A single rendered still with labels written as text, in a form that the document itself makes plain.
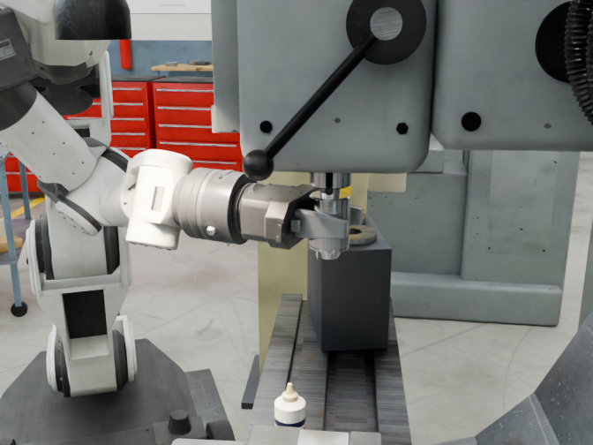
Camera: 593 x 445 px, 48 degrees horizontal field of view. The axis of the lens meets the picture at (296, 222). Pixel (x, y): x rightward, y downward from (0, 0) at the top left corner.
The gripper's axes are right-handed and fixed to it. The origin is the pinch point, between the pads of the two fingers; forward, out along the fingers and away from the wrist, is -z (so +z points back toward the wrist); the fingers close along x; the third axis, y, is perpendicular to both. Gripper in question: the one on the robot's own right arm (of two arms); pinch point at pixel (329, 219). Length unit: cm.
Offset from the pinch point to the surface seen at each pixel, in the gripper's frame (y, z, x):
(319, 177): -5.4, 0.4, -2.3
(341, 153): -9.7, -4.3, -9.0
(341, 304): 24.6, 8.6, 31.0
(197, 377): 85, 75, 89
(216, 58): -18.0, 11.1, -5.8
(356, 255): 15.8, 6.8, 32.0
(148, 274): 126, 203, 244
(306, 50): -19.2, -1.0, -10.1
